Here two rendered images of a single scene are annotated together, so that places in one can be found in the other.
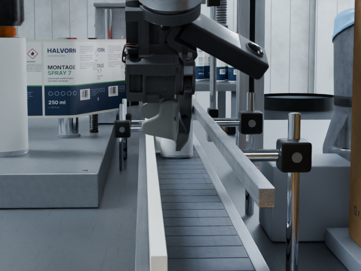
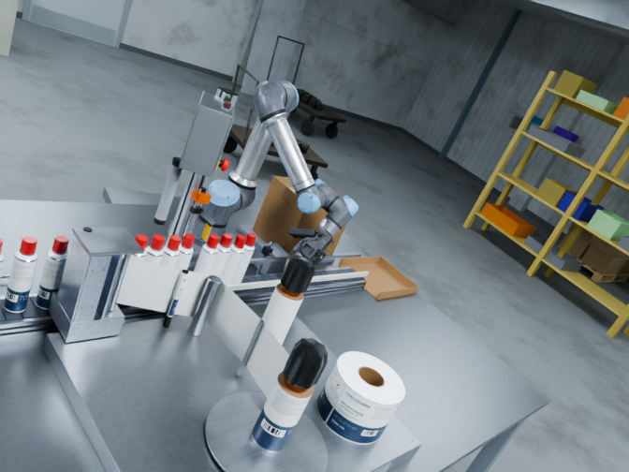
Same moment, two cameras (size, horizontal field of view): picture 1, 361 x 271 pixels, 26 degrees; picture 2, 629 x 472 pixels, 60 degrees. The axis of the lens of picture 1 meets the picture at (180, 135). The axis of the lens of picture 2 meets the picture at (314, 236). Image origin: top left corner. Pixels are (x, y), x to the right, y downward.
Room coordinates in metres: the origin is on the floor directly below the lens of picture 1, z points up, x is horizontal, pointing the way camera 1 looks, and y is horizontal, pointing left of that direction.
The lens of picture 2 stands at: (2.35, 1.23, 1.83)
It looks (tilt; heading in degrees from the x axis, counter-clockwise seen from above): 22 degrees down; 221
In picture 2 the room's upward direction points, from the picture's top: 24 degrees clockwise
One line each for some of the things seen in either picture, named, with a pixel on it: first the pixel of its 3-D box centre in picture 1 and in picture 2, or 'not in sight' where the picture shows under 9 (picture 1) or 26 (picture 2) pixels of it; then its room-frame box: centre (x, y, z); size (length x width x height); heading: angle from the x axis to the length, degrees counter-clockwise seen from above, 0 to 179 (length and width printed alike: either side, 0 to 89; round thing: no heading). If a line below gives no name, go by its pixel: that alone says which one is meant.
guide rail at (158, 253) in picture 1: (151, 156); (275, 283); (1.07, 0.04, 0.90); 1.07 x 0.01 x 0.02; 3
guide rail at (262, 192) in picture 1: (204, 119); (269, 259); (1.07, -0.03, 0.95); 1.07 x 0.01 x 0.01; 3
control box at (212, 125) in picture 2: not in sight; (208, 134); (1.47, -0.06, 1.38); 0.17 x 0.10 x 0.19; 58
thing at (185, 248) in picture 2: not in sight; (180, 264); (1.47, 0.02, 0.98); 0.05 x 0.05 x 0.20
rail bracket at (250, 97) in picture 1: (233, 154); (266, 263); (1.03, -0.07, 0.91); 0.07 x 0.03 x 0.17; 93
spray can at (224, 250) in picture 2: not in sight; (217, 262); (1.33, 0.01, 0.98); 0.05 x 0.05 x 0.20
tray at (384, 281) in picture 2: not in sight; (379, 276); (0.36, -0.03, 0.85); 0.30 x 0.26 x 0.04; 3
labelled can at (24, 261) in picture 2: not in sight; (21, 274); (1.92, 0.05, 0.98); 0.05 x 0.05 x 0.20
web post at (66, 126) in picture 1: (67, 87); (204, 305); (1.49, 0.21, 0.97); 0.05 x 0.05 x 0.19
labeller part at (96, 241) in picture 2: (120, 5); (109, 240); (1.77, 0.14, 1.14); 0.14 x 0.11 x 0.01; 3
